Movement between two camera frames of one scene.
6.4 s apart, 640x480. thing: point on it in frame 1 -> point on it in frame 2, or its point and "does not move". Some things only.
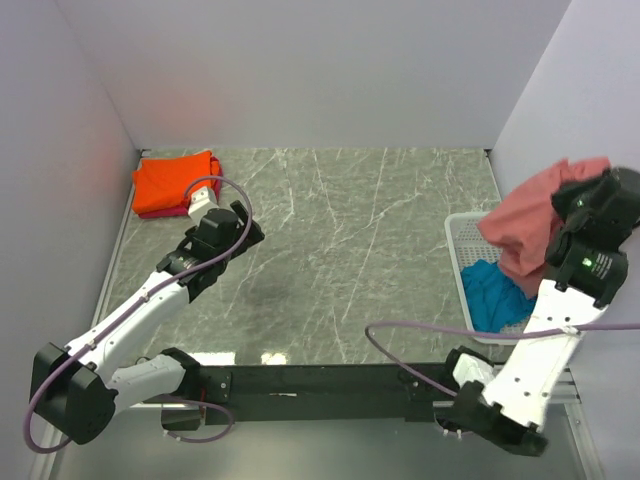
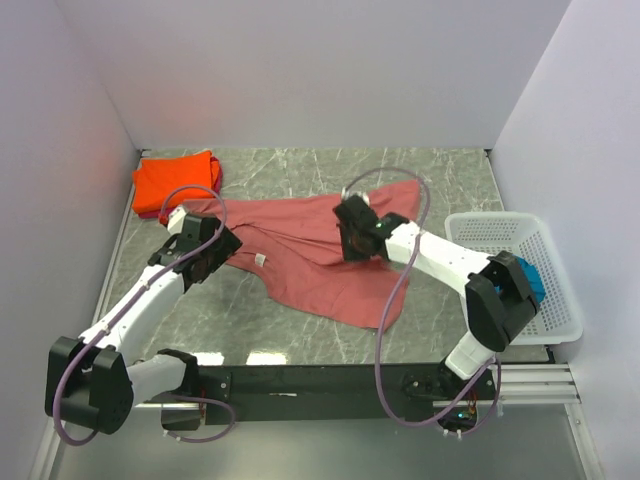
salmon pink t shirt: [522, 229] -> [296, 241]
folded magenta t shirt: [185, 211] does not move
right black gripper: [560, 201] -> [349, 253]
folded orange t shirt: [160, 184] does not move
